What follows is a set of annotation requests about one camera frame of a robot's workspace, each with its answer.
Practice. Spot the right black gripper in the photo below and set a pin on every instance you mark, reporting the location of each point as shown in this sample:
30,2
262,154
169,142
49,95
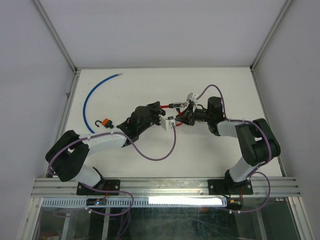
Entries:
188,118

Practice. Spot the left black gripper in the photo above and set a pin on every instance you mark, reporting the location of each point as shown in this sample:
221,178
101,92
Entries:
155,108

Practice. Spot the red cable lock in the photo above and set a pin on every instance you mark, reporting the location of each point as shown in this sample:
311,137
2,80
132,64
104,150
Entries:
177,106

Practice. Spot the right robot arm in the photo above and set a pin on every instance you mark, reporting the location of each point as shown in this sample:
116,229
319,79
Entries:
258,145

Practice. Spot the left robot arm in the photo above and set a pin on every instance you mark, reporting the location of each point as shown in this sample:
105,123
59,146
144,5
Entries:
72,149

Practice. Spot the orange black padlock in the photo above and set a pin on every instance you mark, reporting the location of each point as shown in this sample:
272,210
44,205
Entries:
107,123

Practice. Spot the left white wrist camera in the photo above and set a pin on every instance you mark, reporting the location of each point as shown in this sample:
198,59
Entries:
167,123

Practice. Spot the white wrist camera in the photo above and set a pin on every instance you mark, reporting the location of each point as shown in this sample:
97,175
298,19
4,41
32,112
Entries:
192,99
167,123

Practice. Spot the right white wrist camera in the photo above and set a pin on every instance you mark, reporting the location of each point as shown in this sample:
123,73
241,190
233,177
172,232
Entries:
192,99

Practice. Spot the blue cable lock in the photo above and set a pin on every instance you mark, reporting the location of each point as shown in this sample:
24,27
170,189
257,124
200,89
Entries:
90,99

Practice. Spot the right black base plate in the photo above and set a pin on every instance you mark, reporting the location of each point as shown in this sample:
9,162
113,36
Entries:
227,188

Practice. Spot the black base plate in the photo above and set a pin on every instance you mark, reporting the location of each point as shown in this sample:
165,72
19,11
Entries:
110,187
227,188

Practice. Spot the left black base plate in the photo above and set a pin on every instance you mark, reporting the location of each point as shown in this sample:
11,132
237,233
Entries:
110,187

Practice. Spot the white slotted cable duct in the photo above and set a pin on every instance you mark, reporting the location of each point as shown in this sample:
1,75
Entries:
139,202

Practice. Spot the aluminium mounting rail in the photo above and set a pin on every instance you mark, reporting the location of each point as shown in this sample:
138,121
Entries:
280,187

